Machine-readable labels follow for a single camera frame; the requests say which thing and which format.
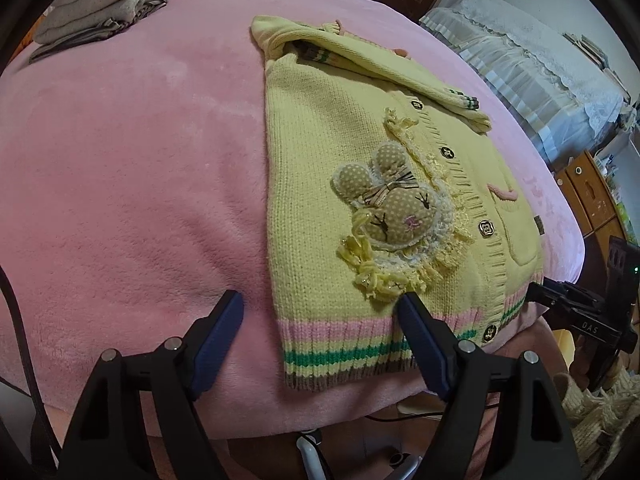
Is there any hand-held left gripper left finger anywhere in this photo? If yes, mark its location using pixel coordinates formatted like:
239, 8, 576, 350
55, 289, 246, 480

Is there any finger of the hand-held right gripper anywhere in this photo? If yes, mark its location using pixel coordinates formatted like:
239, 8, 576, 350
526, 282, 603, 313

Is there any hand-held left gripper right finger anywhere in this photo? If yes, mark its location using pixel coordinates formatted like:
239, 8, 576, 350
397, 291, 583, 480

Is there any yellow knit cardigan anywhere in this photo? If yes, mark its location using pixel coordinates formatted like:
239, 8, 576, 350
250, 14, 546, 391

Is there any stack of folded clothes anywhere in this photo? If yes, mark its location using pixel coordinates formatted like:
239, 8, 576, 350
29, 0, 172, 63

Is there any cream knit sweater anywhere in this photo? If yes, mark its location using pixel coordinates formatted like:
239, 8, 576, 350
560, 370, 640, 441

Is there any wooden drawer cabinet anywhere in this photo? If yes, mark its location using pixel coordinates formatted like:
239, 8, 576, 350
555, 150, 633, 241

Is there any white plastic object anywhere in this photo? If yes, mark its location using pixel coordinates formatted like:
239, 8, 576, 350
295, 429, 421, 480

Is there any pink bed blanket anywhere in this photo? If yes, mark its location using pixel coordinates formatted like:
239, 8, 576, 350
0, 0, 586, 436

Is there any lace-covered furniture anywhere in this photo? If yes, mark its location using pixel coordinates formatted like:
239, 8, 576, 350
419, 0, 631, 163

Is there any pile of books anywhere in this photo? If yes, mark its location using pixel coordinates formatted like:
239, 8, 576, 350
562, 32, 631, 96

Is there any black cable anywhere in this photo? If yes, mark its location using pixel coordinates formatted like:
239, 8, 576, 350
0, 265, 56, 461

